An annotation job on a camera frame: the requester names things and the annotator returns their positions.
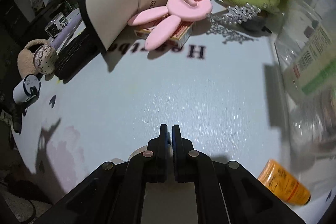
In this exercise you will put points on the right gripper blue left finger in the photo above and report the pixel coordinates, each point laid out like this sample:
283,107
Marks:
157,163

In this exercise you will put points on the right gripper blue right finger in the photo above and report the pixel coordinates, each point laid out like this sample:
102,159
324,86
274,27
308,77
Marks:
182,162

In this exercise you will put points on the orange hand cream tube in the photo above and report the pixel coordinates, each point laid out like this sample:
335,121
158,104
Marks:
283,184

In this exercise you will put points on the red striped small box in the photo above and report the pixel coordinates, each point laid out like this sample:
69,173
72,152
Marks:
156,34

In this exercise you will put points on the black winter glove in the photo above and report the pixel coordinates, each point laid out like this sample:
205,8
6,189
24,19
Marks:
76,55

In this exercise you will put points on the white black cylinder device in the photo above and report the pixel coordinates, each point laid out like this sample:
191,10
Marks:
27,89

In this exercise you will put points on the patterned fabric ball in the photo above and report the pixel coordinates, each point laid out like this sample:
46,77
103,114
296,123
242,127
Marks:
45,58

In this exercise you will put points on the pink bunny hand mirror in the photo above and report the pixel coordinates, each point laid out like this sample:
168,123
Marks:
174,12

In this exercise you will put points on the beige fluffy earmuffs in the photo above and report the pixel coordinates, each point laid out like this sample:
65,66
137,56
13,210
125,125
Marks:
26,57

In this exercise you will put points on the black white mug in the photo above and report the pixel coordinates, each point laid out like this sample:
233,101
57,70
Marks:
56,25

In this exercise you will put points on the clear plastic water bottle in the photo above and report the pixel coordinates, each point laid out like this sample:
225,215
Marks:
307,45

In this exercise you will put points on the clear plastic storage bin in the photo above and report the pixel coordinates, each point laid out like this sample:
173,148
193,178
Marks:
315,171

